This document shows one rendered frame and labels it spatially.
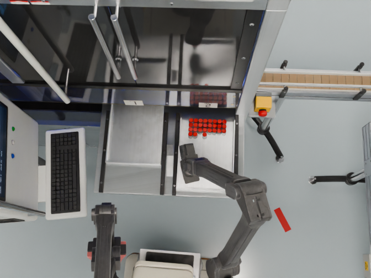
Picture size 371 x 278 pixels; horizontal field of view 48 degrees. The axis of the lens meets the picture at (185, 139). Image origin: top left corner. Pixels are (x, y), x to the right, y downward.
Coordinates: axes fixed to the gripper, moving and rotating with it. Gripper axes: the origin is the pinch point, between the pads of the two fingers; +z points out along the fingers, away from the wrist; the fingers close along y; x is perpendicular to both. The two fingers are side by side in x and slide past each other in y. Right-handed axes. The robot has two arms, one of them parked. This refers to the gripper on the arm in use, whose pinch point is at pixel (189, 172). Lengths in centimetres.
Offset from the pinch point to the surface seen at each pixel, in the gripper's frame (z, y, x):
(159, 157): 10.5, 11.4, 11.8
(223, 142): 10.1, 11.2, -19.5
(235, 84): -27.1, 27.5, -25.0
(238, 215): 95, -27, -28
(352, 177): 75, -20, -102
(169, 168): 10.0, 5.1, 8.4
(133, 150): 11.2, 17.4, 22.9
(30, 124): 10, 41, 68
